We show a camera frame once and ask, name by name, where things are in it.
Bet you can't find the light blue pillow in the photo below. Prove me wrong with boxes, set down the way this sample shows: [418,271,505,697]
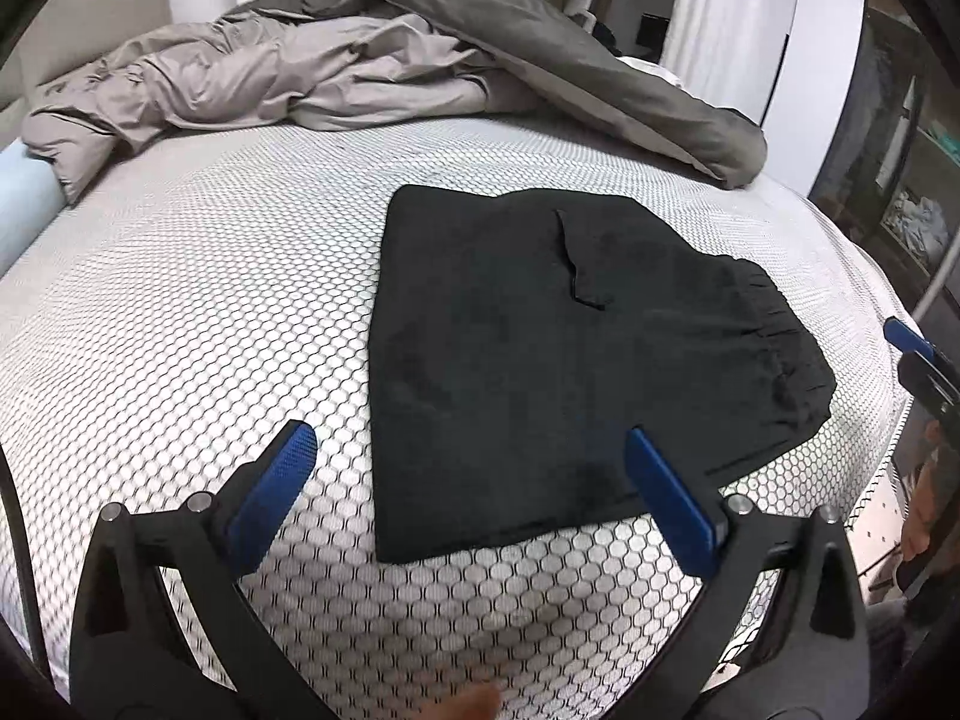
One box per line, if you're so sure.
[0,146,65,278]

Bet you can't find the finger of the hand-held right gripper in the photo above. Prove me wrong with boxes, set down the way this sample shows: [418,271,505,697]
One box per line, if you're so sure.
[883,317,938,362]

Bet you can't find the white metal pole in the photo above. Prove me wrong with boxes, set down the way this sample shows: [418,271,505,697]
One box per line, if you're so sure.
[913,236,960,323]

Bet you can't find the person's left hand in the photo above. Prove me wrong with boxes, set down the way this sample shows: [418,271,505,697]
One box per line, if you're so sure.
[442,682,501,720]

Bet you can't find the dark glass-door cabinet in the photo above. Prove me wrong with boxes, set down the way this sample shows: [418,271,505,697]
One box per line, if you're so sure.
[810,0,960,316]

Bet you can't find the bed with honeycomb cover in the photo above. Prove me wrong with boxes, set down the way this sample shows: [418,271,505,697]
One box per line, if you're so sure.
[0,109,927,720]

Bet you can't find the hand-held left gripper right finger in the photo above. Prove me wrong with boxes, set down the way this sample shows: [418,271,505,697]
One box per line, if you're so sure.
[625,426,875,720]

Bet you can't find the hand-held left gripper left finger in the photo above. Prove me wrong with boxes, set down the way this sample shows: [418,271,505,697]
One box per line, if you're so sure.
[69,420,320,720]

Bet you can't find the grey duvet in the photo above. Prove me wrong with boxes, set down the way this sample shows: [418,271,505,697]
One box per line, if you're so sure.
[21,0,770,205]

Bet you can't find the person's right hand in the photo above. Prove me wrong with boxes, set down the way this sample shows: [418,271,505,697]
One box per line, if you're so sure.
[900,417,960,587]

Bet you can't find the beige padded headboard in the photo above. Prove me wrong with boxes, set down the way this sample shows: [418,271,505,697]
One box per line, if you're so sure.
[0,0,172,143]

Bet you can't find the black pants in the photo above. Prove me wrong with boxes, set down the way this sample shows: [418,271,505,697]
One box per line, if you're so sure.
[369,184,839,566]

